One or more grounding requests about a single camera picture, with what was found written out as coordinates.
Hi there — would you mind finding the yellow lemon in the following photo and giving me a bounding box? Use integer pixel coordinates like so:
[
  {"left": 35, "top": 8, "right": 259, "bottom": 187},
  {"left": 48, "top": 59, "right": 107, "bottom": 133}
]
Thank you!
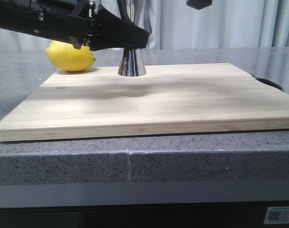
[{"left": 45, "top": 41, "right": 95, "bottom": 72}]

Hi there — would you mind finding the steel jigger with gold band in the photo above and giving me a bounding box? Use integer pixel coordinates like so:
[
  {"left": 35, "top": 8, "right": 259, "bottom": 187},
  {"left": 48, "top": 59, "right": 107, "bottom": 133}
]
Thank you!
[{"left": 117, "top": 0, "right": 146, "bottom": 77}]

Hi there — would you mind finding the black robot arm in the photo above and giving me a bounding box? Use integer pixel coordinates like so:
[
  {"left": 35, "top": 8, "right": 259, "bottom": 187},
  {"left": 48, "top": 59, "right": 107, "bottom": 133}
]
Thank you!
[{"left": 0, "top": 0, "right": 149, "bottom": 51}]

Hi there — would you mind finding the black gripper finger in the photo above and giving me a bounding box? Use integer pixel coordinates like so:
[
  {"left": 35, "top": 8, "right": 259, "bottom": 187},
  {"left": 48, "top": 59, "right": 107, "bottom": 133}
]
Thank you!
[{"left": 186, "top": 0, "right": 213, "bottom": 10}]

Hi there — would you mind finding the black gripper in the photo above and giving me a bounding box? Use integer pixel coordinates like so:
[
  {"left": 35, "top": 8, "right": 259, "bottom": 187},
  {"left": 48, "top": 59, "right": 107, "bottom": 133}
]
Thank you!
[{"left": 28, "top": 0, "right": 149, "bottom": 51}]

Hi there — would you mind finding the bamboo cutting board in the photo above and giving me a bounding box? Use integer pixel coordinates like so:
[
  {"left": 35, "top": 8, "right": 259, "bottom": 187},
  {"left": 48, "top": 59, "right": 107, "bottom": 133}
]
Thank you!
[{"left": 0, "top": 63, "right": 289, "bottom": 142}]

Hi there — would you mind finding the white QR code label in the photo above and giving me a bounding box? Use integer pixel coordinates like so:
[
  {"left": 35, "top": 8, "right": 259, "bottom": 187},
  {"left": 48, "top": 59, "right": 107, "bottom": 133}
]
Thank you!
[{"left": 263, "top": 206, "right": 289, "bottom": 225}]

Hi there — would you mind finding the grey curtain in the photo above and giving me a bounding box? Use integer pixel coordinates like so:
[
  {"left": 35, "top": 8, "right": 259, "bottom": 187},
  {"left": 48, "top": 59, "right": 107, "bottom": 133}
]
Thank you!
[{"left": 0, "top": 0, "right": 289, "bottom": 52}]

